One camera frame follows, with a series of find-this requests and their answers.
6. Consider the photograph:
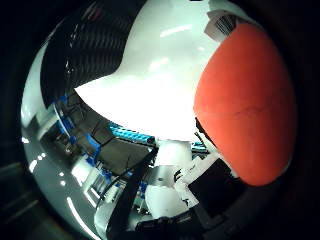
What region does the orange plush fruit toy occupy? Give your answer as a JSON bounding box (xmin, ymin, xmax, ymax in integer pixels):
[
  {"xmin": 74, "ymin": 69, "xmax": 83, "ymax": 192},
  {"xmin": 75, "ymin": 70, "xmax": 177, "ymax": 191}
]
[{"xmin": 193, "ymin": 9, "xmax": 298, "ymax": 188}]

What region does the cyan striped panel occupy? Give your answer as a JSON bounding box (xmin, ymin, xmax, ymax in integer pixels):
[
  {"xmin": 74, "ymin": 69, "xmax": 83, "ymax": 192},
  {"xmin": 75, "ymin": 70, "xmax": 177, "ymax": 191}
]
[{"xmin": 107, "ymin": 120, "xmax": 214, "ymax": 155}]

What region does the black mesh basket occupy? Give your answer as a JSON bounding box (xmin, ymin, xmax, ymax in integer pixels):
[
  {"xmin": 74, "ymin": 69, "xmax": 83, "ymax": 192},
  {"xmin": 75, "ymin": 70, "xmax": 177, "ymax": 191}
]
[{"xmin": 39, "ymin": 0, "xmax": 148, "ymax": 108}]

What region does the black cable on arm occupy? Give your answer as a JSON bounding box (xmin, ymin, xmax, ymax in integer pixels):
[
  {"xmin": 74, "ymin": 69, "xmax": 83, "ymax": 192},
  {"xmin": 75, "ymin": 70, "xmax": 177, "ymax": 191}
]
[{"xmin": 105, "ymin": 146, "xmax": 159, "ymax": 240}]

